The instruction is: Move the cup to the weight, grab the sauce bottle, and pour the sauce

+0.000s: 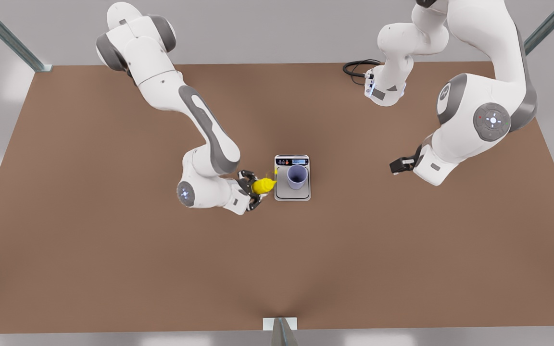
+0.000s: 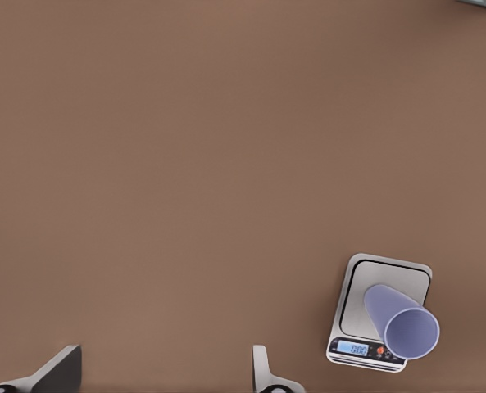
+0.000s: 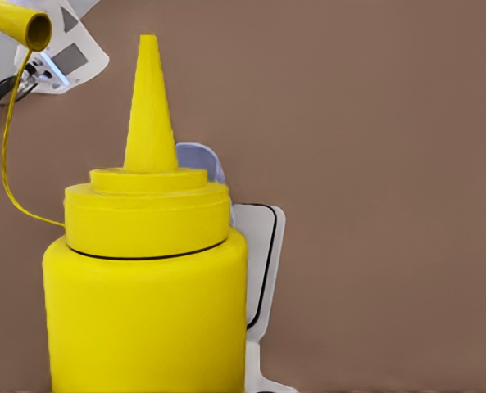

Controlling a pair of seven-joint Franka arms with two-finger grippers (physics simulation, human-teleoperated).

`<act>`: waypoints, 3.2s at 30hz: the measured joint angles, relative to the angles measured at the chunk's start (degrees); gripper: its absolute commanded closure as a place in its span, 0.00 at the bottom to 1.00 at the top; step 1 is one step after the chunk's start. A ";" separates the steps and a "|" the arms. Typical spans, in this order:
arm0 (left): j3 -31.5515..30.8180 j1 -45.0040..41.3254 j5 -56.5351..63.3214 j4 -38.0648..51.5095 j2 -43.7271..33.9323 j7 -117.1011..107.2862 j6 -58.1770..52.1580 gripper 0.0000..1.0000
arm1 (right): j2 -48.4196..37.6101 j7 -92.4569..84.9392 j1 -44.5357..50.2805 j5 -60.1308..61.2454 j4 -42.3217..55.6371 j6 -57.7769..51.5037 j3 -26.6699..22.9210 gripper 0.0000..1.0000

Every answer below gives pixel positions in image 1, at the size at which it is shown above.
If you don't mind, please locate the yellow sauce bottle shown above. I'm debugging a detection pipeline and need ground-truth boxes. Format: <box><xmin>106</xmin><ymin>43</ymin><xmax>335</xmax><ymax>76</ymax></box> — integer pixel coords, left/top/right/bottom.
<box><xmin>252</xmin><ymin>168</ymin><xmax>278</xmax><ymax>195</ymax></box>

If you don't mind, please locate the lavender cup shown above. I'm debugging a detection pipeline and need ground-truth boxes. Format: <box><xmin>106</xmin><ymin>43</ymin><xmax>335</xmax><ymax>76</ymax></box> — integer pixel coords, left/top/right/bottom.
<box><xmin>287</xmin><ymin>165</ymin><xmax>308</xmax><ymax>190</ymax></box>

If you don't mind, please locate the silver digital kitchen scale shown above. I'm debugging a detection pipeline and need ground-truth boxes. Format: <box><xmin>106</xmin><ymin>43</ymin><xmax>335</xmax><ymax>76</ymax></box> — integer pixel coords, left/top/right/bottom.
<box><xmin>274</xmin><ymin>154</ymin><xmax>312</xmax><ymax>201</ymax></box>

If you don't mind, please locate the black cable loop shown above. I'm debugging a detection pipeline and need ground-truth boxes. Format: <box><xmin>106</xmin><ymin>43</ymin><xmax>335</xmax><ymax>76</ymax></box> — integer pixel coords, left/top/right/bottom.
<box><xmin>343</xmin><ymin>59</ymin><xmax>382</xmax><ymax>86</ymax></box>

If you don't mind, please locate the silver frame post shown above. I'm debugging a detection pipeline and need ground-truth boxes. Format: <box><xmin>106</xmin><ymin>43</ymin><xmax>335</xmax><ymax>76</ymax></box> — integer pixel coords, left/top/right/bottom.
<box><xmin>263</xmin><ymin>317</ymin><xmax>300</xmax><ymax>346</ymax></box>
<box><xmin>0</xmin><ymin>0</ymin><xmax>53</xmax><ymax>73</ymax></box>
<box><xmin>524</xmin><ymin>0</ymin><xmax>554</xmax><ymax>56</ymax></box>

